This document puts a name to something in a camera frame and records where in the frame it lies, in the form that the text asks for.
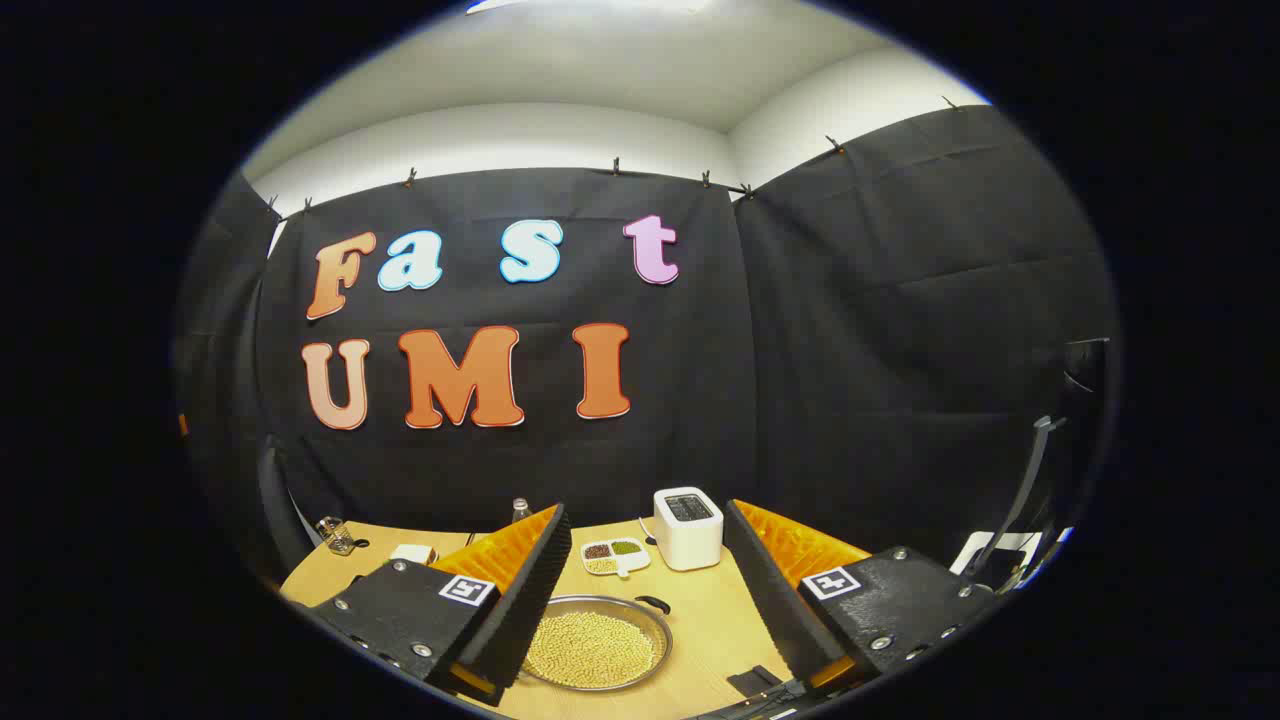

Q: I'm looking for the steel pot with black handles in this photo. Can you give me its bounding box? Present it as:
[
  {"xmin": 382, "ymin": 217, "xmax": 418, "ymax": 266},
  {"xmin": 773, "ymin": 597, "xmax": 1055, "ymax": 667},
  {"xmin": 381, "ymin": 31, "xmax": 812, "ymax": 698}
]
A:
[{"xmin": 520, "ymin": 594, "xmax": 673, "ymax": 693}]

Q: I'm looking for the white divided dish of beans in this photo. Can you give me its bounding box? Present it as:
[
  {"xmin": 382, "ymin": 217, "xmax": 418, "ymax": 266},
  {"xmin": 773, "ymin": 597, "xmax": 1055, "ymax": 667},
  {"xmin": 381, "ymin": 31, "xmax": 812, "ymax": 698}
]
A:
[{"xmin": 581, "ymin": 537, "xmax": 652, "ymax": 579}]

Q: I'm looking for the pile of yellow soybeans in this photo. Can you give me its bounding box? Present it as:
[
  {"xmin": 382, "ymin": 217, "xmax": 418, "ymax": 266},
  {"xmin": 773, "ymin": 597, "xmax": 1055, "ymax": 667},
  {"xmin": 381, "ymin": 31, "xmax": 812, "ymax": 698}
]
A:
[{"xmin": 525, "ymin": 612, "xmax": 658, "ymax": 689}]

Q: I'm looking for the white toaster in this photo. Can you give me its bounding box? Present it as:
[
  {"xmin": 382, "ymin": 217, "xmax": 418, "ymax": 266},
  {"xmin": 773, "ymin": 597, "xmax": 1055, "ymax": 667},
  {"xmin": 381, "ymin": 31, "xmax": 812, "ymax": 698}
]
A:
[{"xmin": 653, "ymin": 487, "xmax": 724, "ymax": 572}]

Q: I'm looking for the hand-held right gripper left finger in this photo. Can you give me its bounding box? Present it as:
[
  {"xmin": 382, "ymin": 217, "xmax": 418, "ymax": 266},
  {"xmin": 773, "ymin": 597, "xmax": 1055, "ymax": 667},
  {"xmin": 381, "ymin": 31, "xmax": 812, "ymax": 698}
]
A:
[{"xmin": 305, "ymin": 503, "xmax": 573, "ymax": 706}]

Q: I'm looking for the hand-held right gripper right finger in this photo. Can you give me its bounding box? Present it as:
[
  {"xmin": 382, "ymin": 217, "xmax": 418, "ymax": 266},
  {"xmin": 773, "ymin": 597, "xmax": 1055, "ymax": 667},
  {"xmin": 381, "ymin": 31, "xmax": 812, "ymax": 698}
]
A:
[{"xmin": 722, "ymin": 499, "xmax": 1001, "ymax": 693}]

